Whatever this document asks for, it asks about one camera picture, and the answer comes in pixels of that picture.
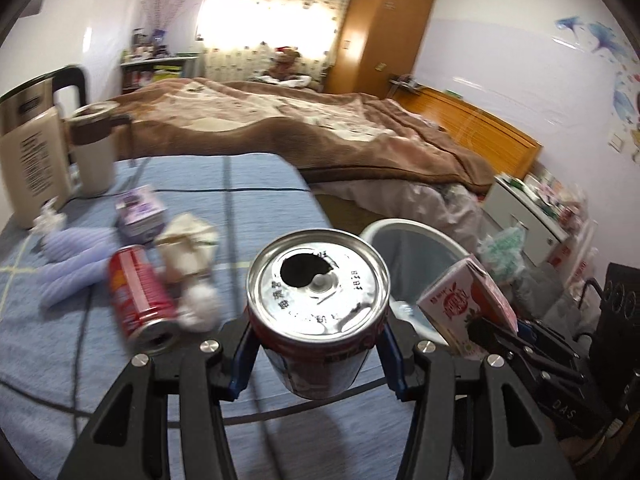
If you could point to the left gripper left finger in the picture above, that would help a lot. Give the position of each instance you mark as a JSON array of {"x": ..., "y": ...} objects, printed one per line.
[{"x": 127, "y": 435}]

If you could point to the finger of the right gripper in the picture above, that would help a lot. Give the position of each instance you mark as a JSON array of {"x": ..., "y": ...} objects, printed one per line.
[
  {"x": 500, "y": 339},
  {"x": 546, "y": 341}
]

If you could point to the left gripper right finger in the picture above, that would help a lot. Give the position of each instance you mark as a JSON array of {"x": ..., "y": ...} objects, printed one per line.
[{"x": 471, "y": 419}]

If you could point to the pink strawberry milk carton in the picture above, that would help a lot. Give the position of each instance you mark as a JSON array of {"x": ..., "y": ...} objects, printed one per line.
[{"x": 463, "y": 293}]

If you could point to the red cartoon drink can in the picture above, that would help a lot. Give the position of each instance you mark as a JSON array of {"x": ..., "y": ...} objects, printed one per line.
[{"x": 143, "y": 307}]

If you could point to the white tissue ball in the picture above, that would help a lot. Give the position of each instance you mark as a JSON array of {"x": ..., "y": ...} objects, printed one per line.
[{"x": 198, "y": 308}]

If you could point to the red can top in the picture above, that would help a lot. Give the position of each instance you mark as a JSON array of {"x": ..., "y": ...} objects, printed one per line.
[{"x": 317, "y": 300}]

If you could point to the beige paper bag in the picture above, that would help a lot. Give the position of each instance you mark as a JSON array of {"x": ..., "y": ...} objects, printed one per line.
[{"x": 187, "y": 247}]

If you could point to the purple blueberry milk carton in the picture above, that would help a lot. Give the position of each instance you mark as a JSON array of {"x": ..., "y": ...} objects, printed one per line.
[{"x": 141, "y": 215}]

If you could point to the white tissue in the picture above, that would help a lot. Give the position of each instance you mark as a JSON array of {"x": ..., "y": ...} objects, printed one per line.
[{"x": 50, "y": 220}]

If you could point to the white round trash bin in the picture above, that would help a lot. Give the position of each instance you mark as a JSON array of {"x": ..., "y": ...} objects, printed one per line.
[{"x": 416, "y": 256}]

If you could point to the grey padded chair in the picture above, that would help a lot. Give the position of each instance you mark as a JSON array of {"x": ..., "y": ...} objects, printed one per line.
[{"x": 538, "y": 294}]

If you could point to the green printed plastic bag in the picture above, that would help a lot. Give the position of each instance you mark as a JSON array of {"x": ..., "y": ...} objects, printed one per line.
[{"x": 501, "y": 254}]

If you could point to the white nightstand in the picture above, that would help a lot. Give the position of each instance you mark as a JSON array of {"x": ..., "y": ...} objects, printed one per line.
[{"x": 505, "y": 206}]

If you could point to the pink bed sheet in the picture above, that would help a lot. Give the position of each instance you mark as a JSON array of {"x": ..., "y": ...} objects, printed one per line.
[{"x": 450, "y": 208}]

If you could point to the wooden headboard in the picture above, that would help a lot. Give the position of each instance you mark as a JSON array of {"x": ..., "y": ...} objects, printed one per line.
[{"x": 508, "y": 149}]

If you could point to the brown fleece blanket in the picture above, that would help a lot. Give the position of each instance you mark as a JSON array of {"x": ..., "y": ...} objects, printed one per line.
[{"x": 326, "y": 137}]

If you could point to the white electric kettle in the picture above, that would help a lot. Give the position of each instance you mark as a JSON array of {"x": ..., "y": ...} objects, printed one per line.
[{"x": 34, "y": 156}]

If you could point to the white brown-lidded mug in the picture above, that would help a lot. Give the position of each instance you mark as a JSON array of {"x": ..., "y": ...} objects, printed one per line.
[{"x": 93, "y": 145}]

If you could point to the wooden wardrobe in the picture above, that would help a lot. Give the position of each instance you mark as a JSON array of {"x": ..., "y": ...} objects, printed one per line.
[{"x": 379, "y": 41}]

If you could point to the brown teddy bear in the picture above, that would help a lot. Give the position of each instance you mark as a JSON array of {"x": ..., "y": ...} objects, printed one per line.
[{"x": 283, "y": 65}]

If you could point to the cluttered desk shelf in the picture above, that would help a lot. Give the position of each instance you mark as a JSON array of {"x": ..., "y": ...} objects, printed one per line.
[{"x": 140, "y": 72}]

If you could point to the heart patterned curtain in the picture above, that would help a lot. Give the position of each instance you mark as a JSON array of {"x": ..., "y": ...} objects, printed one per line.
[{"x": 242, "y": 39}]

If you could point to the purple branch decoration vase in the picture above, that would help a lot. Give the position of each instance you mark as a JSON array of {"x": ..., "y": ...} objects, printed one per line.
[{"x": 173, "y": 23}]

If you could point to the black camera box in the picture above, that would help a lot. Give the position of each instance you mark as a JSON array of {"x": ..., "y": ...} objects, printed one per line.
[{"x": 613, "y": 354}]

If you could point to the white wall switch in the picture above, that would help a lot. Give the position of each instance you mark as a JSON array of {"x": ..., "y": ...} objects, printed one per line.
[{"x": 616, "y": 143}]

